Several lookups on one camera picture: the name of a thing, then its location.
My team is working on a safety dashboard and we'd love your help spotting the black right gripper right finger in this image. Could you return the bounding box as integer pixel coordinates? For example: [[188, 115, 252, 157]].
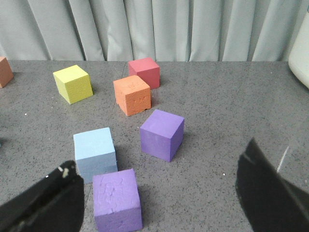
[[235, 139, 309, 232]]

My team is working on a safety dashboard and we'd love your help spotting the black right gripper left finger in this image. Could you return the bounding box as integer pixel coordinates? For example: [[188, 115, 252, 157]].
[[0, 160, 84, 232]]

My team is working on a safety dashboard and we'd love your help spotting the smooth light blue block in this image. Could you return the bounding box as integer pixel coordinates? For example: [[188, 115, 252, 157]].
[[73, 127, 118, 184]]

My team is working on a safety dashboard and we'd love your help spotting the near purple foam block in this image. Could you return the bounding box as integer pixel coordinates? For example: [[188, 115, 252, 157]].
[[93, 169, 143, 232]]

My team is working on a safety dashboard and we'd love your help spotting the purple foam block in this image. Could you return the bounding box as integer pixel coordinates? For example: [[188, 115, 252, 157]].
[[93, 169, 143, 232], [140, 109, 185, 162]]

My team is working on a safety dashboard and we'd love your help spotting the yellow foam block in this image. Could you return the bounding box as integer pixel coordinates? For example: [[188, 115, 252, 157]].
[[53, 65, 93, 104]]

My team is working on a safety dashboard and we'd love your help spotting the far purple foam block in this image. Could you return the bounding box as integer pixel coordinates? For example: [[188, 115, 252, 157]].
[[140, 109, 185, 162]]

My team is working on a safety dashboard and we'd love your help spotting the orange block right side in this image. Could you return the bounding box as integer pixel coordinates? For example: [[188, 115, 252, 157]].
[[113, 75, 151, 116]]

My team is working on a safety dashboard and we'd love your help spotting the orange block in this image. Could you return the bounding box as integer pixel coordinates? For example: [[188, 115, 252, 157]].
[[113, 75, 151, 116], [0, 57, 14, 88]]

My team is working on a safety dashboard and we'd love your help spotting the orange block far left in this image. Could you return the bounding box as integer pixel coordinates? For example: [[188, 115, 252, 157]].
[[0, 57, 14, 88]]

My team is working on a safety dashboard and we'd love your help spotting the red block far right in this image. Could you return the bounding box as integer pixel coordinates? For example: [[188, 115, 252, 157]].
[[128, 58, 160, 89]]

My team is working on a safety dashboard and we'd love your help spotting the grey curtain backdrop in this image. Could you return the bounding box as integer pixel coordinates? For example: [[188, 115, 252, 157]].
[[0, 0, 309, 61]]

